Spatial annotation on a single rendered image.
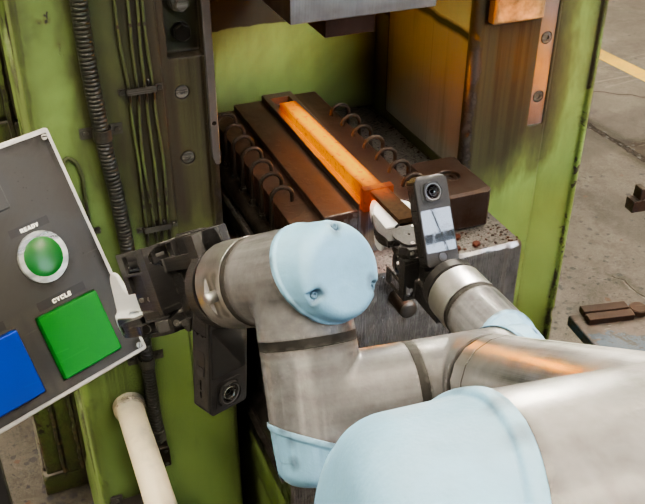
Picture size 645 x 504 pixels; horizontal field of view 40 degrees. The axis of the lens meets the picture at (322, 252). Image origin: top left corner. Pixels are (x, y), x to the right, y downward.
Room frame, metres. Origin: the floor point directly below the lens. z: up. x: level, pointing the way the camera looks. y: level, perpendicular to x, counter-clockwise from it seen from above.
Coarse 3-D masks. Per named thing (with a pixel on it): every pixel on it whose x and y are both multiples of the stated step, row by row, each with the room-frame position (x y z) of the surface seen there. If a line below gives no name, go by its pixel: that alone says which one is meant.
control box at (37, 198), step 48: (0, 144) 0.86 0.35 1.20; (48, 144) 0.89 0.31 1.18; (0, 192) 0.82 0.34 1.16; (48, 192) 0.85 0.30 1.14; (0, 240) 0.79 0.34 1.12; (96, 240) 0.85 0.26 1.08; (0, 288) 0.76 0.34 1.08; (48, 288) 0.79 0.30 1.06; (96, 288) 0.82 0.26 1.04; (48, 384) 0.72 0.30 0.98; (0, 432) 0.67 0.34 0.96
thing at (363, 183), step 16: (288, 112) 1.37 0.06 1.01; (304, 112) 1.37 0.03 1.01; (304, 128) 1.30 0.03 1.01; (320, 128) 1.30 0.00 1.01; (320, 144) 1.24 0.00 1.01; (336, 144) 1.24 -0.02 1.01; (336, 160) 1.18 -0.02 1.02; (352, 160) 1.18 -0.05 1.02; (352, 176) 1.12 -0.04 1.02; (368, 176) 1.12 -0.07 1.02; (368, 192) 1.07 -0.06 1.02; (384, 192) 1.06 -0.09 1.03; (368, 208) 1.07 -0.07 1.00; (384, 208) 1.03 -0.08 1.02; (400, 208) 1.02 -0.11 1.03; (400, 224) 1.00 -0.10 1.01
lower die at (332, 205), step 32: (224, 128) 1.37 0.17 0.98; (256, 128) 1.35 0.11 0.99; (288, 128) 1.34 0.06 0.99; (352, 128) 1.34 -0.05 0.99; (288, 160) 1.23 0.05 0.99; (320, 160) 1.21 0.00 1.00; (384, 160) 1.23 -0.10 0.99; (256, 192) 1.19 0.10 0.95; (288, 192) 1.15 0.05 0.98; (320, 192) 1.13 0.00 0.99; (352, 192) 1.11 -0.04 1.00; (288, 224) 1.06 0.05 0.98; (352, 224) 1.07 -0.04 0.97
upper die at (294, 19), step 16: (272, 0) 1.10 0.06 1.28; (288, 0) 1.04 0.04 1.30; (304, 0) 1.05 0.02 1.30; (320, 0) 1.05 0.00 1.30; (336, 0) 1.06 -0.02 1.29; (352, 0) 1.07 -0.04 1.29; (368, 0) 1.08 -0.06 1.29; (384, 0) 1.09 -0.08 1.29; (400, 0) 1.09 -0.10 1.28; (416, 0) 1.10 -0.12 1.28; (432, 0) 1.11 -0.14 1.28; (288, 16) 1.04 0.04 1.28; (304, 16) 1.05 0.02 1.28; (320, 16) 1.05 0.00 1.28; (336, 16) 1.06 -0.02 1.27; (352, 16) 1.07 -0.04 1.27
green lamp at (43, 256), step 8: (32, 240) 0.81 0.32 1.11; (40, 240) 0.81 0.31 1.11; (48, 240) 0.82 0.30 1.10; (32, 248) 0.80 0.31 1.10; (40, 248) 0.81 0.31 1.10; (48, 248) 0.81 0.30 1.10; (56, 248) 0.82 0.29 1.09; (24, 256) 0.79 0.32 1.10; (32, 256) 0.80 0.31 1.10; (40, 256) 0.80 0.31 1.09; (48, 256) 0.81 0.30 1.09; (56, 256) 0.81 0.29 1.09; (32, 264) 0.79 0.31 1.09; (40, 264) 0.80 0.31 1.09; (48, 264) 0.80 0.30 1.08; (56, 264) 0.81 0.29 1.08; (32, 272) 0.79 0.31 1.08; (40, 272) 0.79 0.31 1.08; (48, 272) 0.80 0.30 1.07
